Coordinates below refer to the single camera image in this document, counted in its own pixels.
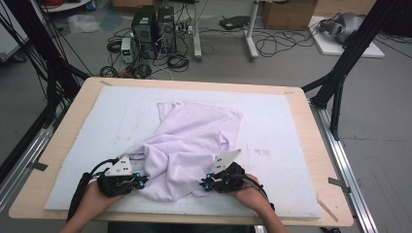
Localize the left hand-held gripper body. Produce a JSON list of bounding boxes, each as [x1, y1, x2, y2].
[[96, 155, 140, 198]]

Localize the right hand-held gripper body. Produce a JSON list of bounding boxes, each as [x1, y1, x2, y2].
[[210, 149, 247, 194]]

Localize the lavender t-shirt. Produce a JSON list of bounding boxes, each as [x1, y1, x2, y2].
[[124, 101, 244, 204]]

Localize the person's right hand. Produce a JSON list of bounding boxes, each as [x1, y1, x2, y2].
[[231, 174, 272, 215]]

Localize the person's left hand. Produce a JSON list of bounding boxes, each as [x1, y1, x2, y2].
[[82, 181, 126, 215]]

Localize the person's dark clothing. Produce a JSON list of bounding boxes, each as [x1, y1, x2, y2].
[[106, 221, 256, 233]]

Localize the white foam grid mat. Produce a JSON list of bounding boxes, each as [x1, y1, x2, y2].
[[43, 85, 322, 218]]

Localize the black tape piece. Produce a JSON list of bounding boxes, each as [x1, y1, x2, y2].
[[327, 177, 352, 194], [31, 161, 49, 172]]

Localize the white bench power supply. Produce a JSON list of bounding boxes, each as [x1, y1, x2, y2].
[[120, 37, 135, 64]]

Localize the wide black computer tower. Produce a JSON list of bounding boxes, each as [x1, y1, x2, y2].
[[130, 5, 158, 60]]

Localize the white desk leg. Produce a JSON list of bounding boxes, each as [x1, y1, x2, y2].
[[192, 0, 204, 62], [245, 0, 260, 61]]

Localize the narrow black computer tower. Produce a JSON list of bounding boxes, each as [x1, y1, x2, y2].
[[156, 5, 178, 54]]

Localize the clear plastic bag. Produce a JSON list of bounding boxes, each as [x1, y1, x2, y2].
[[67, 14, 102, 35]]

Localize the flat black device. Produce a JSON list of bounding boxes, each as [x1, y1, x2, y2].
[[219, 15, 252, 31]]

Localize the low cardboard box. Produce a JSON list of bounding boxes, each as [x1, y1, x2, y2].
[[112, 0, 161, 9]]

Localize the white floor board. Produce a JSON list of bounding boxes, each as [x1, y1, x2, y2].
[[309, 16, 386, 59]]

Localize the white cabinet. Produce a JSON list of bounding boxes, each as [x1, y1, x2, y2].
[[0, 6, 31, 63]]

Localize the white round table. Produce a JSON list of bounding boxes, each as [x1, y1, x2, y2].
[[40, 0, 93, 14]]

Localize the large cardboard box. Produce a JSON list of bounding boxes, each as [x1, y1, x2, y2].
[[261, 0, 319, 31]]

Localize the grey headset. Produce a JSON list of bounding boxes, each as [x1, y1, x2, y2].
[[318, 12, 365, 45]]

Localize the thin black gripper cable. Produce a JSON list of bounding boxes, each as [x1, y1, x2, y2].
[[238, 174, 277, 214]]

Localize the black sleeved gripper cable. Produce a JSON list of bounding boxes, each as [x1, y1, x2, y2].
[[66, 157, 121, 223]]

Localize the aluminium rail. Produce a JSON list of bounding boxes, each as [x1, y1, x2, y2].
[[0, 125, 54, 212], [310, 103, 379, 233]]

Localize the coiled black cable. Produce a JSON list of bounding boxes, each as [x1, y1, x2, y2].
[[166, 52, 190, 73]]

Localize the loose black floor cables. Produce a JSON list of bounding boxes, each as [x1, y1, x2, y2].
[[252, 28, 317, 59]]

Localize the black metal frame stand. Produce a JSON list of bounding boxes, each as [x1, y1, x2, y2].
[[0, 0, 92, 183], [300, 0, 403, 141]]

